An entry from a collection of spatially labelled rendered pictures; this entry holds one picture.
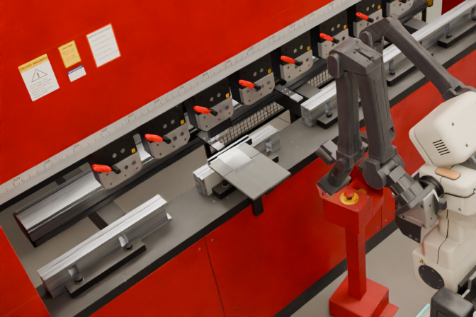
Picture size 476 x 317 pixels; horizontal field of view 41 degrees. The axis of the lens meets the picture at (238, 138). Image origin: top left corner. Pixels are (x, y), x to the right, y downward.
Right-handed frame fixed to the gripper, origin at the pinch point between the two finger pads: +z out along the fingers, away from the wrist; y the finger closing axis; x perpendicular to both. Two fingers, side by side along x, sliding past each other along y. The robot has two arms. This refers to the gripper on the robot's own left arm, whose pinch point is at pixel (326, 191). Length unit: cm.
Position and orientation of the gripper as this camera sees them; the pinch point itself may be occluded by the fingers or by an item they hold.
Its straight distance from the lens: 221.4
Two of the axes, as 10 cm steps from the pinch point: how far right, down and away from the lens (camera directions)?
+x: 6.6, 6.9, -2.8
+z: -1.7, 5.1, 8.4
